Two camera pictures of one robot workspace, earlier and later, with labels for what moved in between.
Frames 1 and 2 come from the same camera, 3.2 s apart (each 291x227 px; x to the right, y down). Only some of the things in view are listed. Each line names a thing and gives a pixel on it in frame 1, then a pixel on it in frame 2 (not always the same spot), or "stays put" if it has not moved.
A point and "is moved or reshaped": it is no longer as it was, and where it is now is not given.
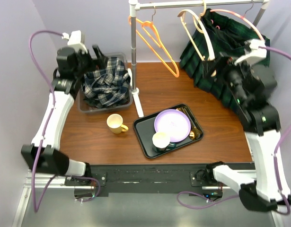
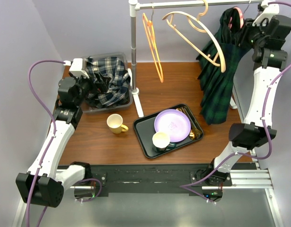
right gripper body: [234, 74] -> [253, 36]
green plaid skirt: [216, 35] is moved or reshaped
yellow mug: [114, 122] stays put
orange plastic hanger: [150, 29] is moved or reshaped
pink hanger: [240, 17] is moved or reshaped
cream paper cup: [161, 140] stays put
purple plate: [175, 123] stays put
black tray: [145, 129] stays put
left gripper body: [86, 65] -> [87, 86]
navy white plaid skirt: [108, 86] is moved or reshaped
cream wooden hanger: [181, 15] -> [207, 30]
